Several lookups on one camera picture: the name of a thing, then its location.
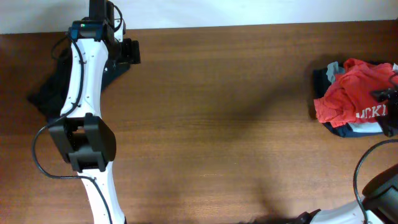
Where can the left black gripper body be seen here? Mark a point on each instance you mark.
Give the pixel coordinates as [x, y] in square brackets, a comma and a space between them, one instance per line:
[130, 53]

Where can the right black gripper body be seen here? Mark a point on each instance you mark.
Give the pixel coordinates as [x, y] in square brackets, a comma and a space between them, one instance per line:
[391, 120]

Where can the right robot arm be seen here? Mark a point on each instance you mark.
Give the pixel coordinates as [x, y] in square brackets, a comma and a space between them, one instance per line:
[378, 201]

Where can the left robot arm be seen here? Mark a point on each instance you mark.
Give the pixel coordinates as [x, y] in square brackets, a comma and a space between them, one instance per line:
[81, 136]

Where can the red McKinney printed t-shirt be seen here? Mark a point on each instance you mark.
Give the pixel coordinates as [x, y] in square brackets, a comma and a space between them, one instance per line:
[349, 99]

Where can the black knit garment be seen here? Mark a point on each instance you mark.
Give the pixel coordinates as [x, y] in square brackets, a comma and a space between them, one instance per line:
[50, 96]

